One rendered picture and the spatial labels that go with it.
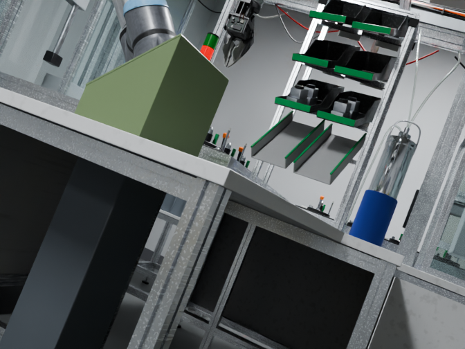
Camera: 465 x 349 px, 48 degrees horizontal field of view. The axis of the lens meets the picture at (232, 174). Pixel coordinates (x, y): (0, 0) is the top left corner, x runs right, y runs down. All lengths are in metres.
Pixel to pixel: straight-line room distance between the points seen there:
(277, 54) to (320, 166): 3.78
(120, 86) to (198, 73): 0.19
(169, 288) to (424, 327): 1.51
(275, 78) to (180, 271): 4.57
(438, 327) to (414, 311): 0.10
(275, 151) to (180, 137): 0.54
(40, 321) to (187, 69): 0.66
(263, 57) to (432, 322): 3.80
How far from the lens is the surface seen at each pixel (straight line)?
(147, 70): 1.21
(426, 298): 2.22
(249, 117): 5.29
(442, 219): 2.34
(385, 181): 2.50
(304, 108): 1.74
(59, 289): 1.27
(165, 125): 1.23
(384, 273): 1.50
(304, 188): 4.86
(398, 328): 2.22
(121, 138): 0.94
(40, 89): 2.03
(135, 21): 1.38
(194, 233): 0.83
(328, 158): 1.77
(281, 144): 1.80
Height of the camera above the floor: 0.80
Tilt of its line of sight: 4 degrees up
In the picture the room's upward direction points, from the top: 22 degrees clockwise
